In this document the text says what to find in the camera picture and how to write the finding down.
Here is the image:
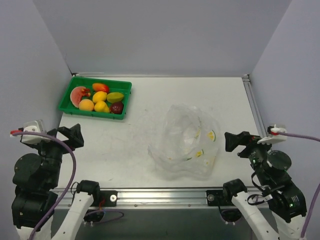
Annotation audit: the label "yellow green mango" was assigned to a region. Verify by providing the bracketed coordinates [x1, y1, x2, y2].
[106, 92, 125, 104]

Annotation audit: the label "watermelon slice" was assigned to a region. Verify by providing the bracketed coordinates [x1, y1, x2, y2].
[70, 86, 85, 108]

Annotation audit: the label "orange fruit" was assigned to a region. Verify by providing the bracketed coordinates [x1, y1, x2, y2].
[78, 99, 95, 112]

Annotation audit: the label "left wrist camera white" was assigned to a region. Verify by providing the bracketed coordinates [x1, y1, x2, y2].
[10, 119, 47, 145]

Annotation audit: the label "dark red apple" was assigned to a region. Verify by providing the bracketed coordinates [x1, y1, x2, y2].
[109, 101, 124, 115]

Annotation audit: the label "green plastic tray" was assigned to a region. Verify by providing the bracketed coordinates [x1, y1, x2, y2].
[58, 76, 132, 120]

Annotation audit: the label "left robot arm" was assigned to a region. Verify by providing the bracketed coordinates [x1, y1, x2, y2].
[10, 121, 101, 240]

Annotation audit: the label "yellow pear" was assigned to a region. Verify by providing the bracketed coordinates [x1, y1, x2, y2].
[94, 101, 110, 113]

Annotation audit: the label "red cherries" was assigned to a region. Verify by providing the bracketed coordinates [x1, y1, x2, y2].
[80, 87, 91, 98]

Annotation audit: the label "aluminium front rail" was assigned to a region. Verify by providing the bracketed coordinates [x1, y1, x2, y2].
[49, 186, 276, 210]

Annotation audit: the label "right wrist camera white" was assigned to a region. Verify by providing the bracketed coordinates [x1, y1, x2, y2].
[257, 124, 288, 145]

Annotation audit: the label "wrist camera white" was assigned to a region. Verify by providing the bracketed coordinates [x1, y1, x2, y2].
[257, 124, 288, 145]
[10, 119, 47, 145]

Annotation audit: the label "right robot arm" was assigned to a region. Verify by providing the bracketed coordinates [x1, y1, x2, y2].
[221, 127, 307, 240]

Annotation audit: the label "yellow lemon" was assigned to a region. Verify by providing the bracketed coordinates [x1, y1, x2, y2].
[92, 91, 108, 104]

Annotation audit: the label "aluminium rail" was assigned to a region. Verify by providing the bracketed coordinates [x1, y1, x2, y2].
[242, 74, 267, 137]
[49, 186, 276, 210]

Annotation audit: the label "red orange mango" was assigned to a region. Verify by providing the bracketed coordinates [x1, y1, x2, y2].
[92, 82, 110, 94]

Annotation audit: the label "aluminium right side rail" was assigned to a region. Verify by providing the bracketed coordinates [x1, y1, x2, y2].
[242, 74, 267, 137]

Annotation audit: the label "clear plastic bag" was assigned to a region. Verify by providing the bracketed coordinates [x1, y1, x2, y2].
[148, 104, 222, 180]

